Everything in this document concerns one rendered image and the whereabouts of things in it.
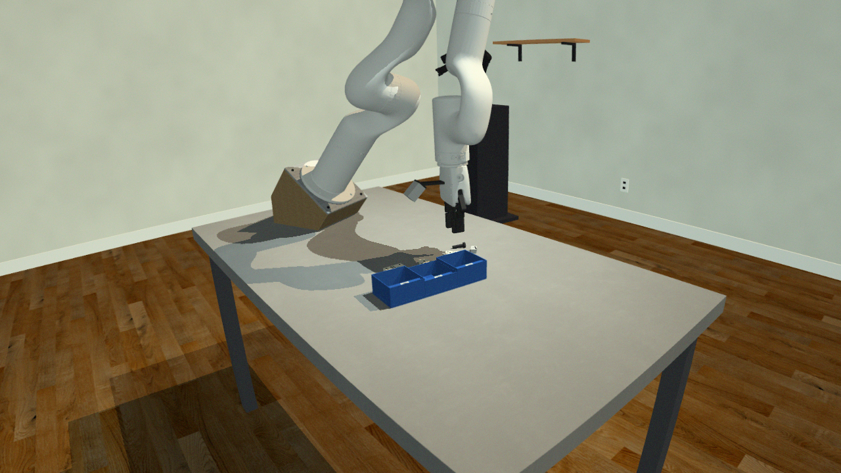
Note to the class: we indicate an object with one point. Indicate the blue rack of bins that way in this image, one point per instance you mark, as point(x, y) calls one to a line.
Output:
point(403, 285)

